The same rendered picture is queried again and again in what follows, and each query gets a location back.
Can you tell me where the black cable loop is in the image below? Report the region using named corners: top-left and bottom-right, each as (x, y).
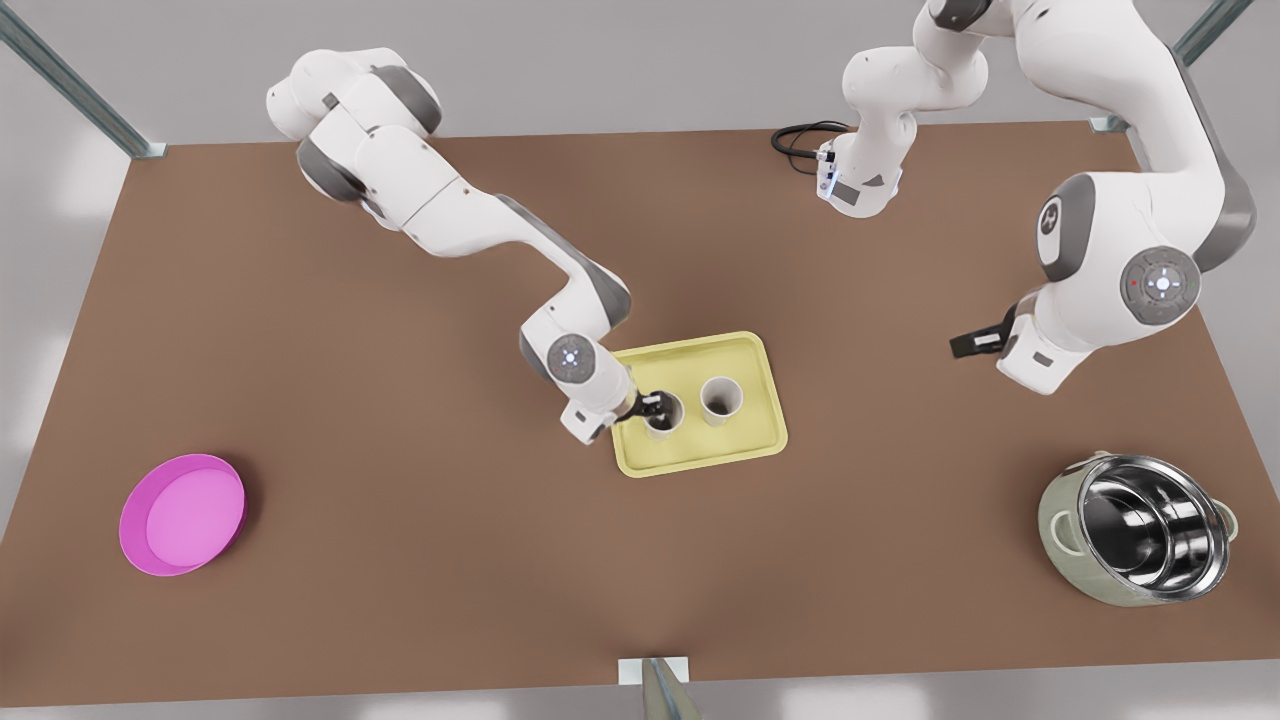
top-left (770, 121), bottom-right (853, 178)

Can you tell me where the steel pot with green shell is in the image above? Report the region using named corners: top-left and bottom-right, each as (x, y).
top-left (1036, 451), bottom-right (1240, 608)

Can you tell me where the silver frame post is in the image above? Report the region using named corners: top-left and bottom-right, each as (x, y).
top-left (1089, 0), bottom-right (1257, 134)
top-left (617, 656), bottom-right (703, 720)
top-left (0, 4), bottom-right (168, 161)

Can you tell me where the pink round bowl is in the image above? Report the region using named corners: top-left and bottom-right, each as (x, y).
top-left (118, 453), bottom-right (249, 579)

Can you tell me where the white IKEA cup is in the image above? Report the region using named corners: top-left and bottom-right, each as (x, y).
top-left (643, 393), bottom-right (686, 442)
top-left (698, 375), bottom-right (745, 429)

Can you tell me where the yellow rectangular tray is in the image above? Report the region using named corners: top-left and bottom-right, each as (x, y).
top-left (609, 330), bottom-right (790, 480)

